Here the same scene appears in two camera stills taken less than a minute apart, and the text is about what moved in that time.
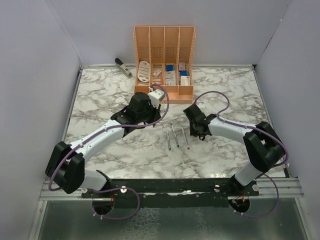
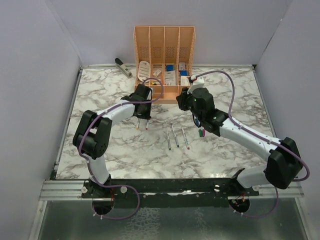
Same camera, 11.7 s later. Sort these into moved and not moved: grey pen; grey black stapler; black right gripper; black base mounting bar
Moved: black right gripper
Not moved: grey black stapler; grey pen; black base mounting bar
